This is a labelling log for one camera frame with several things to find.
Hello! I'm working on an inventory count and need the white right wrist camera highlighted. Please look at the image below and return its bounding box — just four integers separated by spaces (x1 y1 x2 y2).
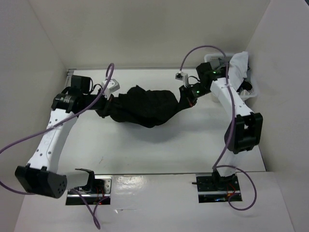
175 71 189 87

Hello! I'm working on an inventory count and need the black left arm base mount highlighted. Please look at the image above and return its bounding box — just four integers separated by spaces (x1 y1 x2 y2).
65 175 112 205

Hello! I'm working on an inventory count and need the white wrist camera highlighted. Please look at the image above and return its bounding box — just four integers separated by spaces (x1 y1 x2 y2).
175 71 189 87
102 79 120 99

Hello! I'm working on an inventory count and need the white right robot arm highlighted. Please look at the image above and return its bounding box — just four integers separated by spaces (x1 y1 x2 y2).
186 62 263 190

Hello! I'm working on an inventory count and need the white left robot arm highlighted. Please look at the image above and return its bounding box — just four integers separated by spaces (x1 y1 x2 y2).
15 75 120 199

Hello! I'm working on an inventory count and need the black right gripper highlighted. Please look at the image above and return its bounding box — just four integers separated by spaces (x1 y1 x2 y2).
177 83 211 111

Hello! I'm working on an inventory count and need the black pleated skirt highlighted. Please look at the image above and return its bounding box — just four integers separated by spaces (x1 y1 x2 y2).
107 86 193 128

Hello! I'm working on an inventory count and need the white skirt in basket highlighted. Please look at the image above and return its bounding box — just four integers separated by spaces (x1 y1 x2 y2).
228 51 249 90

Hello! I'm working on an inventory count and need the aluminium table edge rail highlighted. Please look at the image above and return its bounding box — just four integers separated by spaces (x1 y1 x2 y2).
95 171 212 176

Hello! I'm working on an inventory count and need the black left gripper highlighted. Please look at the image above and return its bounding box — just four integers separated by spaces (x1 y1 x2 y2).
83 88 117 118

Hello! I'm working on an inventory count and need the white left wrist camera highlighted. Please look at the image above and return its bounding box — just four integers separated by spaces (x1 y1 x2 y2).
102 79 120 99

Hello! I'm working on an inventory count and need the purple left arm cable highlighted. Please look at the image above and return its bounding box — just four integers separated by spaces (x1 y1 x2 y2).
0 63 115 230

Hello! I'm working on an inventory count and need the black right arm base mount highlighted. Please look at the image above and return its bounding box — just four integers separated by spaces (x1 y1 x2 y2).
192 171 242 203

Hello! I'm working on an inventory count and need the white plastic basket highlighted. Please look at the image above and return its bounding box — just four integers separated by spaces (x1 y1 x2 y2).
204 53 259 101

